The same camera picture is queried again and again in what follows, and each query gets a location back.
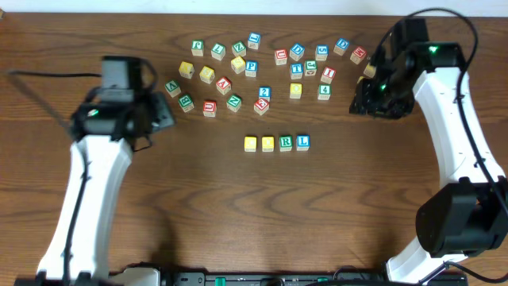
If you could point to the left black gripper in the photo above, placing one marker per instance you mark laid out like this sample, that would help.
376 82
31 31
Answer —
163 112

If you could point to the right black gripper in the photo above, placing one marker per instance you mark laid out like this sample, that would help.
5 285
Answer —
378 103

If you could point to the yellow C block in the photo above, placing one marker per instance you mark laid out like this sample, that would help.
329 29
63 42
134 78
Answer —
250 144

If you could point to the blue L block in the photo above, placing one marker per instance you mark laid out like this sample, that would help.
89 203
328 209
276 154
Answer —
302 142

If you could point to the yellow O block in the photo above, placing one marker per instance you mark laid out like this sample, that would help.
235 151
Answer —
268 144

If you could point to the green R block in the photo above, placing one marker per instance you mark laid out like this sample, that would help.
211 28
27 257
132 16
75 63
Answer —
285 143

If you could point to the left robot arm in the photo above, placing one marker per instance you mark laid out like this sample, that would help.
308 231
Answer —
100 157

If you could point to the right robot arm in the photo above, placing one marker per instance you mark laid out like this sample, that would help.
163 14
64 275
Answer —
468 215

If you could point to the green B block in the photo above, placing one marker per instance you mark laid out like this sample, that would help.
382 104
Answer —
186 103

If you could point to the green A block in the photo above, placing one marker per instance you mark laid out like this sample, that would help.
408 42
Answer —
173 88

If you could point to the yellow K block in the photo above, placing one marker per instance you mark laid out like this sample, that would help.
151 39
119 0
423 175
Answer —
370 71

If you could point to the red U block bottom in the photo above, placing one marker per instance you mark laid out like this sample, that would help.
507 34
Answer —
209 108

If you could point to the red u block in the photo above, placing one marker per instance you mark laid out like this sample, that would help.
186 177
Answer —
281 56
209 108

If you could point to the red M block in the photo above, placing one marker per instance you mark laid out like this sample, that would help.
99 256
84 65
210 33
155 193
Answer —
358 55

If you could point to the yellow X block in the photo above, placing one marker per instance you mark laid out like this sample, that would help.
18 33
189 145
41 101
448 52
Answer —
186 70

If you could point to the yellow block left middle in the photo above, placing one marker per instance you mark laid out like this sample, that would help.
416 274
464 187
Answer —
207 75

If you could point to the red I block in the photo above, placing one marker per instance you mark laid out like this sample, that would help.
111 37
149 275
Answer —
328 75

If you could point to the green 4 block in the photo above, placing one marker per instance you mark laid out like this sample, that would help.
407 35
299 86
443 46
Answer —
324 92

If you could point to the red A block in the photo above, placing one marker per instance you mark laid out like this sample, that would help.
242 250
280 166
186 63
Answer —
224 85

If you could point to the blue D block right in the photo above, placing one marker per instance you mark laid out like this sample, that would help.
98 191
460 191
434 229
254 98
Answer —
341 46

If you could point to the blue d block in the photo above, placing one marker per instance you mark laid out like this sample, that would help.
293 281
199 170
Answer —
296 52
341 46

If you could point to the green N block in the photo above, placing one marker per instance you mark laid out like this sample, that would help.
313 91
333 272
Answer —
234 103

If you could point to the blue S block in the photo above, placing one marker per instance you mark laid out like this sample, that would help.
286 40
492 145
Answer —
321 52

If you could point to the green J block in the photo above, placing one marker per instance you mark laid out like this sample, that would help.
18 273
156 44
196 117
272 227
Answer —
310 68

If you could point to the green L block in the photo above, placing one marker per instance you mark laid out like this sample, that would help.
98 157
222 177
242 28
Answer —
218 51

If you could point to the yellow S block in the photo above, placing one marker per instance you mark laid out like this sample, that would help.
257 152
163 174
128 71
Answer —
238 64

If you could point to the yellow block centre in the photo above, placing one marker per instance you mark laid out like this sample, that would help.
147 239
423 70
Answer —
295 90

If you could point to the blue T block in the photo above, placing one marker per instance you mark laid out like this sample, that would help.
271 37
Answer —
296 71

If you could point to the red 3 block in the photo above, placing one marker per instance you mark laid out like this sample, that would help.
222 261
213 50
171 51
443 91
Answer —
261 106

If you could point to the blue P block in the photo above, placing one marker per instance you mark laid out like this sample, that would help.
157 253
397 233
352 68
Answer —
251 68

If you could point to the green Z block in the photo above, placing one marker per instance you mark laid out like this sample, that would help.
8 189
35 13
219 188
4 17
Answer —
239 49

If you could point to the blue D block centre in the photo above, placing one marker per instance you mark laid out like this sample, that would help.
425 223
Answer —
296 52

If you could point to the blue 2 block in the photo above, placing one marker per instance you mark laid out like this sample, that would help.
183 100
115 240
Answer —
265 93

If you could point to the red U block top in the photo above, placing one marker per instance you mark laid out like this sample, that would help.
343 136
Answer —
281 56

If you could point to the blue J block top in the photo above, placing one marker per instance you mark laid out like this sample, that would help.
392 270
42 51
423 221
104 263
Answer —
254 41

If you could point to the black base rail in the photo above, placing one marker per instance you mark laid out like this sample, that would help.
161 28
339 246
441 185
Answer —
278 279

